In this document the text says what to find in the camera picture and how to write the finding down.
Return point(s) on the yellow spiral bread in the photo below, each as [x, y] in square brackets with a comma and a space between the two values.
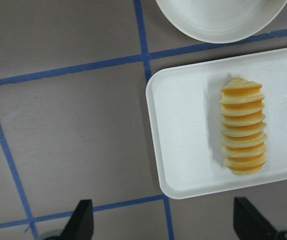
[242, 126]

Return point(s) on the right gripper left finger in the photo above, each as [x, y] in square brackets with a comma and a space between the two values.
[79, 227]

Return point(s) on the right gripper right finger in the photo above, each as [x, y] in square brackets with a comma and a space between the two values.
[250, 224]

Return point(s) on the white rectangular tray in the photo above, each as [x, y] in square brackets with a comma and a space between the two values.
[220, 125]

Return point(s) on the white round plate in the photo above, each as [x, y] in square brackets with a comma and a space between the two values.
[220, 21]

